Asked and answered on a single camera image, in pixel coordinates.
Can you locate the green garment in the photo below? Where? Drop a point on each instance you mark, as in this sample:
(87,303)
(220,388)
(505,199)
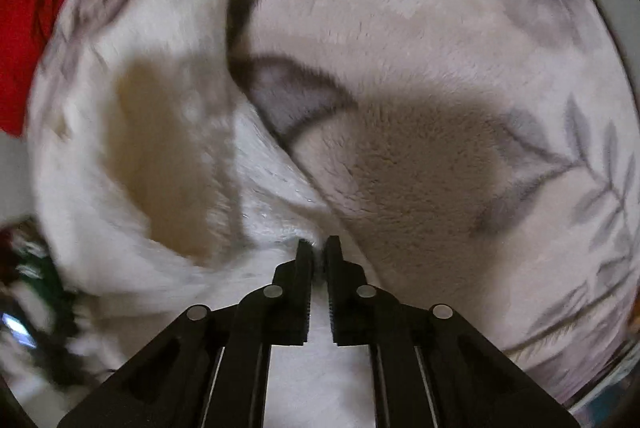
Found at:
(37,270)

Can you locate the white fluffy garment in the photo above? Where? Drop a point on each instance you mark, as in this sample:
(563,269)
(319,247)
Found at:
(280,178)

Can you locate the floral plush blanket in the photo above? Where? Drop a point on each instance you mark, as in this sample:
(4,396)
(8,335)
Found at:
(425,33)

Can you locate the red cloth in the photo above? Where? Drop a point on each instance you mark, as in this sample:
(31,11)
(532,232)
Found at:
(30,33)

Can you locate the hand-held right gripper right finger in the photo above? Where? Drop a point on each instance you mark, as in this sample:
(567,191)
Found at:
(334,273)

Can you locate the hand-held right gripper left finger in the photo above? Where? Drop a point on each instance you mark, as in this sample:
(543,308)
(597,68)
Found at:
(303,273)

